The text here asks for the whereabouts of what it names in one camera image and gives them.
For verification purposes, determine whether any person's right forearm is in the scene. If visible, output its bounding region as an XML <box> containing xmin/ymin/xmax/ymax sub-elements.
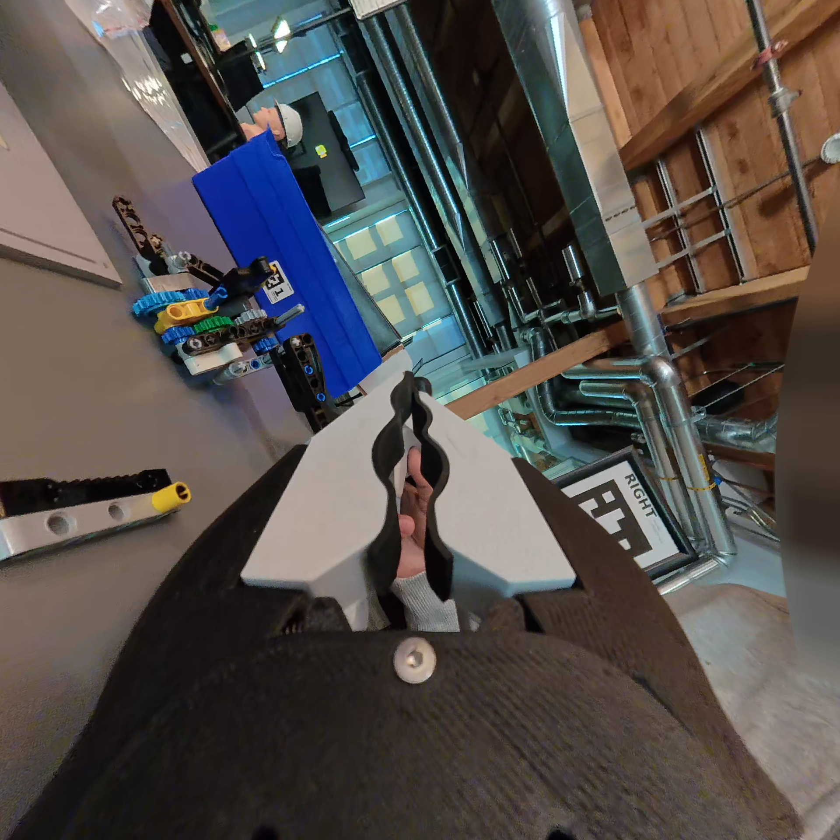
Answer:
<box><xmin>384</xmin><ymin>571</ymin><xmax>460</xmax><ymax>632</ymax></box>

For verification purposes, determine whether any white hard hat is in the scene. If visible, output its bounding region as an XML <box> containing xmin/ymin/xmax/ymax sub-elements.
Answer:
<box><xmin>272</xmin><ymin>98</ymin><xmax>305</xmax><ymax>152</ymax></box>

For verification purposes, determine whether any person's right hand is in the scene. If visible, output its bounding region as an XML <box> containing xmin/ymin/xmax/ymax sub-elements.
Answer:
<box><xmin>395</xmin><ymin>446</ymin><xmax>437</xmax><ymax>580</ymax></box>

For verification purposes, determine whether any bundle of metal pipes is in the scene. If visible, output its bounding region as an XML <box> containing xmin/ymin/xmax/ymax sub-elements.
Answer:
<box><xmin>357</xmin><ymin>0</ymin><xmax>506</xmax><ymax>368</ymax></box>

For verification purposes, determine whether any blue plastic bin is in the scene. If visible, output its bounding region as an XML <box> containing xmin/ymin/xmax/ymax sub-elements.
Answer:
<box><xmin>192</xmin><ymin>128</ymin><xmax>403</xmax><ymax>401</ymax></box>

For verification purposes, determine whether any wooden beam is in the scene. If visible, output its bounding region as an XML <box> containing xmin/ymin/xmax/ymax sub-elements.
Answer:
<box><xmin>620</xmin><ymin>0</ymin><xmax>840</xmax><ymax>173</ymax></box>

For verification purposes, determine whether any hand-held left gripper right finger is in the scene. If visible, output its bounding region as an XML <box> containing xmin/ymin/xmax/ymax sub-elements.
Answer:
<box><xmin>412</xmin><ymin>392</ymin><xmax>578</xmax><ymax>601</ymax></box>

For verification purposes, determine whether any lego instruction booklet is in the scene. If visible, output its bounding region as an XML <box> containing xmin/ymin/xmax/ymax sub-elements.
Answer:
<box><xmin>0</xmin><ymin>82</ymin><xmax>124</xmax><ymax>290</ymax></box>

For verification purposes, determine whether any multicolour lego gear model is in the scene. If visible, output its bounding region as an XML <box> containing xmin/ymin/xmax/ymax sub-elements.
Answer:
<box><xmin>112</xmin><ymin>193</ymin><xmax>329</xmax><ymax>434</ymax></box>

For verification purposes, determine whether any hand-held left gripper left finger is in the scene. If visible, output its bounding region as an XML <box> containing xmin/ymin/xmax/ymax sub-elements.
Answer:
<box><xmin>239</xmin><ymin>371</ymin><xmax>417</xmax><ymax>631</ymax></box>

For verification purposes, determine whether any clear plastic bag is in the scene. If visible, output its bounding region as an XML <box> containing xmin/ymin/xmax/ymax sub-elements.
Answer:
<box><xmin>66</xmin><ymin>0</ymin><xmax>211</xmax><ymax>168</ymax></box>

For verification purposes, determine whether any grey black lego rack assembly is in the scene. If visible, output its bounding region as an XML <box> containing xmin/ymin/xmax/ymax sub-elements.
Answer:
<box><xmin>0</xmin><ymin>469</ymin><xmax>193</xmax><ymax>564</ymax></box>

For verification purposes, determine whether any large galvanized pipe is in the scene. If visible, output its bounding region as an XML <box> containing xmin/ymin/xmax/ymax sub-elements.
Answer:
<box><xmin>558</xmin><ymin>285</ymin><xmax>739</xmax><ymax>572</ymax></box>

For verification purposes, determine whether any silver ventilation duct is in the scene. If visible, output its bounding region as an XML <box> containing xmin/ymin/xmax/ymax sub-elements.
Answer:
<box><xmin>492</xmin><ymin>0</ymin><xmax>660</xmax><ymax>290</ymax></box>

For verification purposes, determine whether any thin metal conduit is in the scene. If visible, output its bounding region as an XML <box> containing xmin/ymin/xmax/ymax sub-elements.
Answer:
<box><xmin>747</xmin><ymin>0</ymin><xmax>821</xmax><ymax>250</ymax></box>

